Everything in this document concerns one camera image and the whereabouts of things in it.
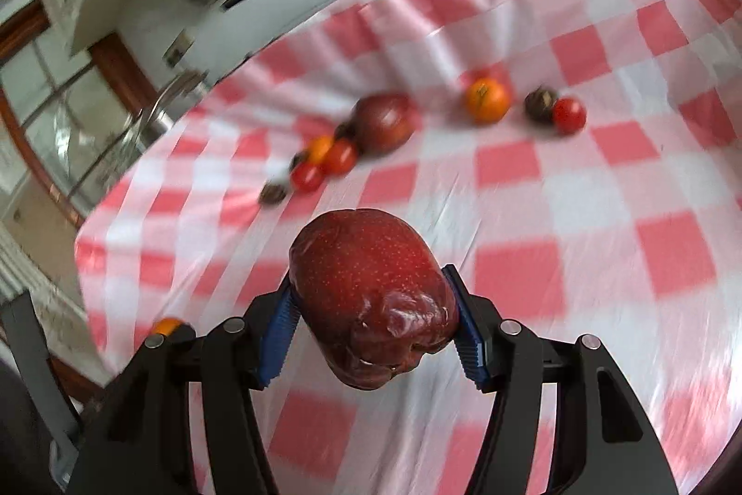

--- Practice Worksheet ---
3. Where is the large dark red apple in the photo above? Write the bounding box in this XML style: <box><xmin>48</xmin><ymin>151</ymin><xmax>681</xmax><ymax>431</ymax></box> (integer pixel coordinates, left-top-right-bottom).
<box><xmin>289</xmin><ymin>208</ymin><xmax>459</xmax><ymax>391</ymax></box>

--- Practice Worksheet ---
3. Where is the wall power socket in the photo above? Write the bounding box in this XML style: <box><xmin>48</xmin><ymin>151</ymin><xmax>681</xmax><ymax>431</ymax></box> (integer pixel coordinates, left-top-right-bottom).
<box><xmin>162</xmin><ymin>30</ymin><xmax>194</xmax><ymax>69</ymax></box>

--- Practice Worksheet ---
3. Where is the small dark fruit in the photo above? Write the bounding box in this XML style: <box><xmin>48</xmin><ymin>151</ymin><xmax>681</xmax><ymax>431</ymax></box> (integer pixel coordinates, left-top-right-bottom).
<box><xmin>258</xmin><ymin>182</ymin><xmax>289</xmax><ymax>206</ymax></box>

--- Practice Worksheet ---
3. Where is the small orange mandarin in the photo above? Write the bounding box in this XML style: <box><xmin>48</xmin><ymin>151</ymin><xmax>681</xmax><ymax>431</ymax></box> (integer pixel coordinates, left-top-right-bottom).
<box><xmin>151</xmin><ymin>316</ymin><xmax>182</xmax><ymax>337</ymax></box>

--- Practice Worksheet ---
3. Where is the steel cooking pot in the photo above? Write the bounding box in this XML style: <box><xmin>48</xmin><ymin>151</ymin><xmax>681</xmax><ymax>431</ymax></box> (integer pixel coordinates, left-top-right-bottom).
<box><xmin>124</xmin><ymin>69</ymin><xmax>210</xmax><ymax>153</ymax></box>

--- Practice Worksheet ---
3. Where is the large orange mandarin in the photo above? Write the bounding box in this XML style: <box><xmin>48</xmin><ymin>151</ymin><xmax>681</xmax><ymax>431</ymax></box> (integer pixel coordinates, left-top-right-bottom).
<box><xmin>463</xmin><ymin>78</ymin><xmax>511</xmax><ymax>124</ymax></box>

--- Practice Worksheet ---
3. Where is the red white checkered tablecloth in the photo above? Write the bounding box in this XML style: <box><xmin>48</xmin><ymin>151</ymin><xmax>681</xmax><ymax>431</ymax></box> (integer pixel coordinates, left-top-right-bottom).
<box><xmin>76</xmin><ymin>0</ymin><xmax>741</xmax><ymax>493</ymax></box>

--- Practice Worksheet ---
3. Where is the small red tomato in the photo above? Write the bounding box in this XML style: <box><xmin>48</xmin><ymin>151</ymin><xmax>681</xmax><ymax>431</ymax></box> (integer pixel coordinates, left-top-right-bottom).
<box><xmin>321</xmin><ymin>138</ymin><xmax>358</xmax><ymax>177</ymax></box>

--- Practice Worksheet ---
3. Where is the wooden glass sliding door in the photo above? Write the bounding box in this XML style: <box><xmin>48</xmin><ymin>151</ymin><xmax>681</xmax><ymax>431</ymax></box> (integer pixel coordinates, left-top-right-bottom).
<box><xmin>1</xmin><ymin>0</ymin><xmax>156</xmax><ymax>227</ymax></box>

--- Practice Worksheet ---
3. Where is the small orange fruit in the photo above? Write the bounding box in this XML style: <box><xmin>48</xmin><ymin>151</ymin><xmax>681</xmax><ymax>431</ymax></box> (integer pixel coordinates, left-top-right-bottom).
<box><xmin>304</xmin><ymin>135</ymin><xmax>334</xmax><ymax>166</ymax></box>

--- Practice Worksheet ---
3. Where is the dark brown mangosteen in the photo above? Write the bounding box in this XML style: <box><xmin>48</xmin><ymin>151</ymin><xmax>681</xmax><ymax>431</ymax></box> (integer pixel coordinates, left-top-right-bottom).
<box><xmin>523</xmin><ymin>87</ymin><xmax>560</xmax><ymax>124</ymax></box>

